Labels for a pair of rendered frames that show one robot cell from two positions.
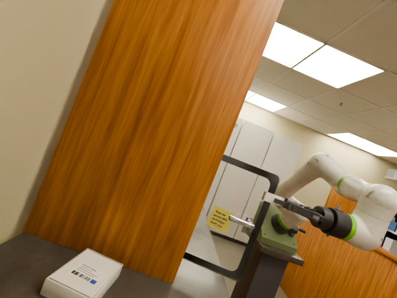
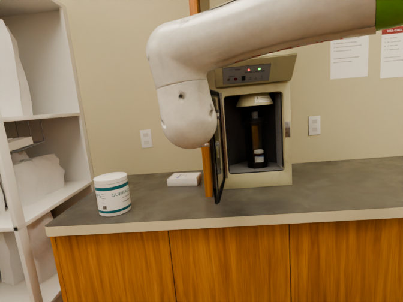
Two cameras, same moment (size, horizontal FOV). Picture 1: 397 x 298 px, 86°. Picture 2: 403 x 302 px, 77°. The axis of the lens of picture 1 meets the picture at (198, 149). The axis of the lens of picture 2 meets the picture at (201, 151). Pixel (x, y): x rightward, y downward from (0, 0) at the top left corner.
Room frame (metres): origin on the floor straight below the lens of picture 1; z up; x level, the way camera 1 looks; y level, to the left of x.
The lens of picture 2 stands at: (0.84, -1.14, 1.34)
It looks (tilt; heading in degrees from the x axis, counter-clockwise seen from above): 10 degrees down; 98
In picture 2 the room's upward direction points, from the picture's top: 5 degrees counter-clockwise
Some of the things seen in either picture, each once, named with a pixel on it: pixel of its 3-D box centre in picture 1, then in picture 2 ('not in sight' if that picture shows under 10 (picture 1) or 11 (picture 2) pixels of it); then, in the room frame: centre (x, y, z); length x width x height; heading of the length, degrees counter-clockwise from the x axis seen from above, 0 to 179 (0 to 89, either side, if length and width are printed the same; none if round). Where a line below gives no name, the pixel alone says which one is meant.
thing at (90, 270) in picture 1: (87, 277); (185, 178); (0.55, 0.15, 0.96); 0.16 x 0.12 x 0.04; 175
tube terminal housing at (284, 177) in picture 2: not in sight; (249, 103); (0.91, 0.15, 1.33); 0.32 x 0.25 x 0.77; 4
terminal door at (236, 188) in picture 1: (220, 213); (217, 142); (0.76, -0.15, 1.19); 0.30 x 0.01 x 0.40; 87
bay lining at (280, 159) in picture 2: not in sight; (250, 130); (0.91, 0.15, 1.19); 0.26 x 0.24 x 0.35; 4
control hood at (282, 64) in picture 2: not in sight; (253, 70); (0.93, -0.03, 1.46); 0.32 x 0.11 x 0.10; 4
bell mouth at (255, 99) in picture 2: not in sight; (254, 99); (0.93, 0.13, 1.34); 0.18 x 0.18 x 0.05
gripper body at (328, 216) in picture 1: (314, 214); not in sight; (0.73, -0.45, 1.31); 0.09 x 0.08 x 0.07; 94
